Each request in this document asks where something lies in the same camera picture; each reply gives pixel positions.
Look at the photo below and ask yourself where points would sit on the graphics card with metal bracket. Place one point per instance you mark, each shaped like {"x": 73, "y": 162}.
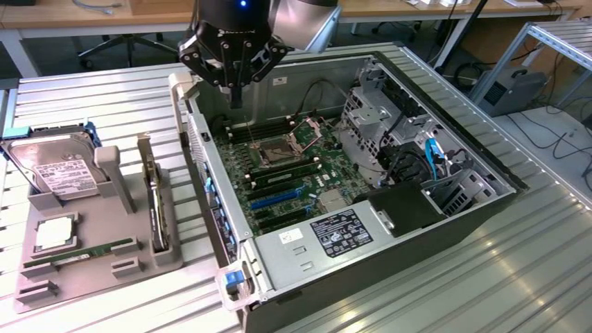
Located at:
{"x": 157, "y": 208}

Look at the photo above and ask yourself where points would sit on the CPU socket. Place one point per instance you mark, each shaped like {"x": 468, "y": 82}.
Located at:
{"x": 274, "y": 152}

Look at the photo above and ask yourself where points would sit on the blue case latch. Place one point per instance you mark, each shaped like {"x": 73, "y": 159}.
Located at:
{"x": 232, "y": 279}

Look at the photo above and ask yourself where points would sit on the blue slot retainer clip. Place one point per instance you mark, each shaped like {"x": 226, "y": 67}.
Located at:
{"x": 208, "y": 184}

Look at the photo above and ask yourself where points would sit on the grey parts rack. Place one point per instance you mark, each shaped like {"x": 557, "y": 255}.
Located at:
{"x": 97, "y": 243}

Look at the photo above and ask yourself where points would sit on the black office chair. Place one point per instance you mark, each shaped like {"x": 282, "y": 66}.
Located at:
{"x": 126, "y": 45}

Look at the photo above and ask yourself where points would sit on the green motherboard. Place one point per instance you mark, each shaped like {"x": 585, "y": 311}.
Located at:
{"x": 324, "y": 173}

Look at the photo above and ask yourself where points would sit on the blue expansion slot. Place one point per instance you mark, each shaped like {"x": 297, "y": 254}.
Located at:
{"x": 272, "y": 201}

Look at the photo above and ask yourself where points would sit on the silver chipset heatsink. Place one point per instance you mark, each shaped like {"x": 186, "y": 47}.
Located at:
{"x": 332, "y": 201}

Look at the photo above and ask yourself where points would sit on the grey power supply unit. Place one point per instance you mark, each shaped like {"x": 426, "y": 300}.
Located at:
{"x": 296, "y": 256}

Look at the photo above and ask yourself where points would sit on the aluminium slat frame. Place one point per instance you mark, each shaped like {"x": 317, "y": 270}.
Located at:
{"x": 554, "y": 34}

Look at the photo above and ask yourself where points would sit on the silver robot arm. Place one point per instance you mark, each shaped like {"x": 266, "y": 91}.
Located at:
{"x": 305, "y": 24}

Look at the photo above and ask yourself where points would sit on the open black PC case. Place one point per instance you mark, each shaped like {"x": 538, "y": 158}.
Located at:
{"x": 466, "y": 222}

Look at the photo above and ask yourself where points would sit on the metal socket cover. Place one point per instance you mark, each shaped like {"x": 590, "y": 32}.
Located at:
{"x": 296, "y": 138}

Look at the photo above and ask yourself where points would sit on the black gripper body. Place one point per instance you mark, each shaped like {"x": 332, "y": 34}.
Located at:
{"x": 236, "y": 21}

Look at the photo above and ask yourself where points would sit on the black expansion slot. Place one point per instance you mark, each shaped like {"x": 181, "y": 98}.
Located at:
{"x": 270, "y": 193}
{"x": 278, "y": 215}
{"x": 282, "y": 224}

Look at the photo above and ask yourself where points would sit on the tall metal disk bay cage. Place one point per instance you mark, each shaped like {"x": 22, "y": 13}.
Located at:
{"x": 384, "y": 114}

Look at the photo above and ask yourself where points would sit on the silver CPU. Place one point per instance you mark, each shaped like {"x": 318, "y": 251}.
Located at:
{"x": 54, "y": 233}

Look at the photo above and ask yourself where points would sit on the black stand pole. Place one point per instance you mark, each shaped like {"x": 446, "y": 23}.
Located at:
{"x": 462, "y": 33}

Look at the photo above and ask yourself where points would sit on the green RAM stick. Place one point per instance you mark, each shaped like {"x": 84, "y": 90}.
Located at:
{"x": 69, "y": 258}
{"x": 286, "y": 175}

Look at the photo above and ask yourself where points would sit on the black plastic shroud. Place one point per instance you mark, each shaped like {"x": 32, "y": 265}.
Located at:
{"x": 401, "y": 208}

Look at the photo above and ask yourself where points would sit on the hard disk with blue caddy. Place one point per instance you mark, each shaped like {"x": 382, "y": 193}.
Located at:
{"x": 60, "y": 170}

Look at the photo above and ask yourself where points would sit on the wooden desk white legs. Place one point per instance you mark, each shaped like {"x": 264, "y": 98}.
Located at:
{"x": 45, "y": 14}
{"x": 393, "y": 8}

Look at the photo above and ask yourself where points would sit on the low metal disk bay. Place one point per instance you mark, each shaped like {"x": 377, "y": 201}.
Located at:
{"x": 457, "y": 197}

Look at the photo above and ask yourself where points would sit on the thin locking lever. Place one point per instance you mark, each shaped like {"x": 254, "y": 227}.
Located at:
{"x": 250, "y": 135}

